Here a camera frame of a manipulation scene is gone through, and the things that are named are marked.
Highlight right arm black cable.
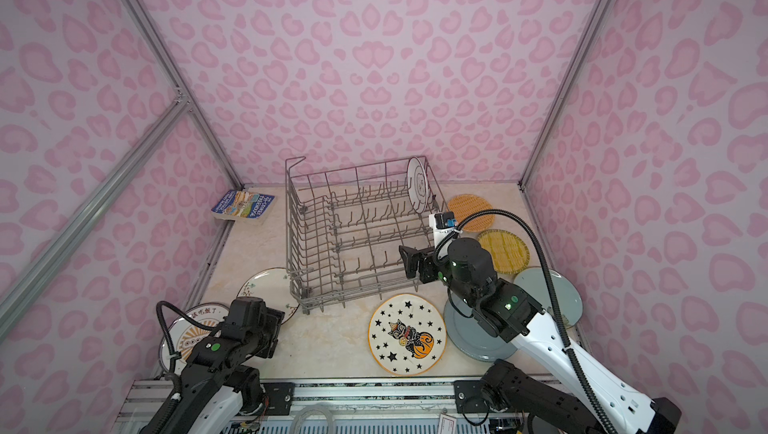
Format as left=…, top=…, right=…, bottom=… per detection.
left=434, top=208, right=619, bottom=434

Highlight grey wire dish rack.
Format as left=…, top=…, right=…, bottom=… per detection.
left=285, top=155, right=446, bottom=314

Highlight grey metal frame post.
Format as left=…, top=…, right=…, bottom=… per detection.
left=120, top=0, right=244, bottom=188

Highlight grey-blue plate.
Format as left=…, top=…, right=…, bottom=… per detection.
left=443, top=294, right=517, bottom=363

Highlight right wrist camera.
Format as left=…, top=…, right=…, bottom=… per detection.
left=429, top=211, right=457, bottom=247

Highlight clear tubing loop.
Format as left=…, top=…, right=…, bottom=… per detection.
left=287, top=402, right=338, bottom=434

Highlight green bamboo woven tray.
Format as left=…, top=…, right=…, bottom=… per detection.
left=477, top=229, right=531, bottom=278

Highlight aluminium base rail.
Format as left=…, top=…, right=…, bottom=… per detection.
left=110, top=373, right=637, bottom=434

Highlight colourful book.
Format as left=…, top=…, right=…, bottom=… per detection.
left=211, top=190, right=275, bottom=221

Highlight orange woven round tray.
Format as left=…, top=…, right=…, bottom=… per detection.
left=448, top=194, right=495, bottom=233

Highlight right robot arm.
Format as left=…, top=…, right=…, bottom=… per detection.
left=399, top=238, right=681, bottom=433

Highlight cream floral plate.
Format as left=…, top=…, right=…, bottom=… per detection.
left=237, top=267, right=299, bottom=324

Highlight white plate orange sunburst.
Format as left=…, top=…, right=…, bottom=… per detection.
left=158, top=302, right=229, bottom=375

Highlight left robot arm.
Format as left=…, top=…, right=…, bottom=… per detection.
left=141, top=296, right=285, bottom=433

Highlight pale green plate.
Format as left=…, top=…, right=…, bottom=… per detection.
left=514, top=266, right=584, bottom=329

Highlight cat and stars plate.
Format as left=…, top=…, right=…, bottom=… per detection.
left=367, top=293, right=448, bottom=376

